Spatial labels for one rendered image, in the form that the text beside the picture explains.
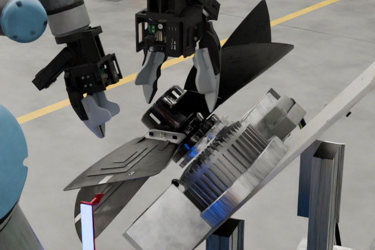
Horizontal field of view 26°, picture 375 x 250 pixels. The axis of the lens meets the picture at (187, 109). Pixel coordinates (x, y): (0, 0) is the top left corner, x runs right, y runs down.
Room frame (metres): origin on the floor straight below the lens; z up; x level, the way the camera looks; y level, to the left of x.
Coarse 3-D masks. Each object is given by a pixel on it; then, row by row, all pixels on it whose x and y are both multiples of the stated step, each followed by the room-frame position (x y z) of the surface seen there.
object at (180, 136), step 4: (148, 132) 1.66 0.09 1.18; (156, 132) 1.66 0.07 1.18; (160, 132) 1.66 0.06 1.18; (168, 132) 1.66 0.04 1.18; (172, 132) 1.66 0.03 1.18; (144, 136) 1.64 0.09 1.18; (148, 136) 1.64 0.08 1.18; (152, 136) 1.64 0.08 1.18; (156, 136) 1.64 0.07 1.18; (168, 136) 1.64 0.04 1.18; (180, 136) 1.64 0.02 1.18; (184, 136) 1.64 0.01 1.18; (164, 140) 1.62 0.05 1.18; (172, 140) 1.62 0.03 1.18; (176, 140) 1.62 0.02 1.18; (180, 140) 1.62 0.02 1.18
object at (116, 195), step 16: (80, 192) 1.80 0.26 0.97; (96, 192) 1.73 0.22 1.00; (112, 192) 1.69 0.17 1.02; (128, 192) 1.66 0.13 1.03; (80, 208) 1.73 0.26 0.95; (96, 208) 1.69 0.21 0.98; (112, 208) 1.66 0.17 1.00; (80, 224) 1.68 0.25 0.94; (96, 224) 1.65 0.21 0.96; (80, 240) 1.64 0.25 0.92
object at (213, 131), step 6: (222, 126) 1.69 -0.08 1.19; (210, 132) 1.68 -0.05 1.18; (216, 132) 1.66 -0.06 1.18; (204, 138) 1.66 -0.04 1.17; (210, 138) 1.65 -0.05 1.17; (198, 144) 1.66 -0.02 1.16; (204, 144) 1.64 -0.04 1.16; (192, 150) 1.66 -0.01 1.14; (198, 150) 1.64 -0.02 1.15; (186, 156) 1.67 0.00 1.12; (192, 156) 1.64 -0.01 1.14; (186, 162) 1.65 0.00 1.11
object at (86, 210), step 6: (84, 210) 1.31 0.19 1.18; (90, 210) 1.30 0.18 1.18; (84, 216) 1.31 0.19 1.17; (90, 216) 1.30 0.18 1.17; (84, 222) 1.31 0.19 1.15; (90, 222) 1.30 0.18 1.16; (84, 228) 1.31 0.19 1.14; (90, 228) 1.30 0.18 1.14; (84, 234) 1.31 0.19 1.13; (90, 234) 1.30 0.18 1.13; (84, 240) 1.31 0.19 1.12; (90, 240) 1.30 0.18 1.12; (84, 246) 1.31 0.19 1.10; (90, 246) 1.30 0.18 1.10
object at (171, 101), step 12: (168, 96) 1.70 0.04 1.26; (156, 108) 1.68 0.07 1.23; (168, 108) 1.68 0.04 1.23; (180, 108) 1.68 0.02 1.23; (144, 120) 1.70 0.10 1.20; (168, 120) 1.67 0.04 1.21; (180, 120) 1.67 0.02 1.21; (192, 120) 1.69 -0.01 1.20; (204, 120) 1.71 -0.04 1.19; (216, 120) 1.69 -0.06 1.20; (180, 132) 1.67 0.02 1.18; (192, 132) 1.67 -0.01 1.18; (204, 132) 1.65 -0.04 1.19; (180, 144) 1.67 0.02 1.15; (192, 144) 1.64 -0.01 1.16; (180, 156) 1.65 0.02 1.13
